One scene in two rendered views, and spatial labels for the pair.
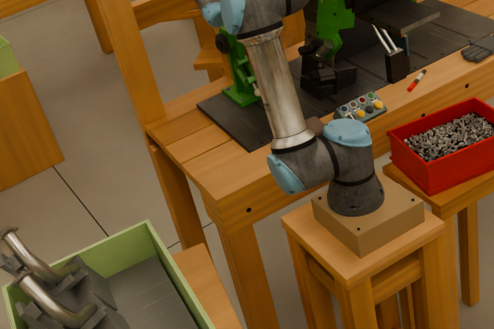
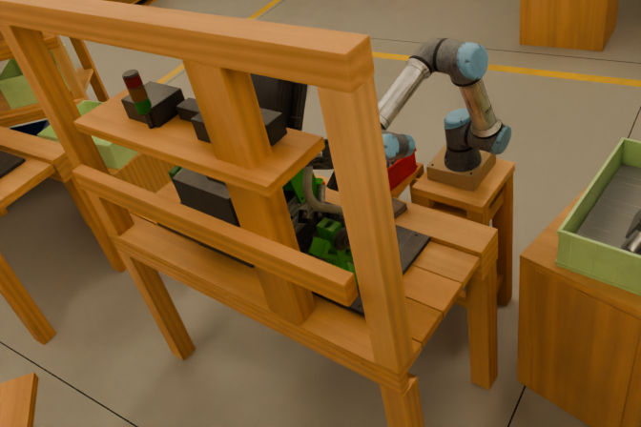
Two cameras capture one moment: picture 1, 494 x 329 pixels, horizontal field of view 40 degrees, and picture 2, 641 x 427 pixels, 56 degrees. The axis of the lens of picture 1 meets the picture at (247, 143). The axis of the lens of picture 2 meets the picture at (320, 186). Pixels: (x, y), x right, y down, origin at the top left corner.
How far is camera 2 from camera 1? 3.10 m
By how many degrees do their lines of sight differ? 87
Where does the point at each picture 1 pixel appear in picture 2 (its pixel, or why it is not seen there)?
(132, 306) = (613, 237)
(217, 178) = (474, 239)
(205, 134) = (411, 288)
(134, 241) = (574, 243)
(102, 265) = (605, 259)
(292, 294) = not seen: hidden behind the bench
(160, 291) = (589, 231)
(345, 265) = (505, 166)
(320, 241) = (492, 181)
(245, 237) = not seen: hidden behind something
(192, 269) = (547, 247)
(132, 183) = not seen: outside the picture
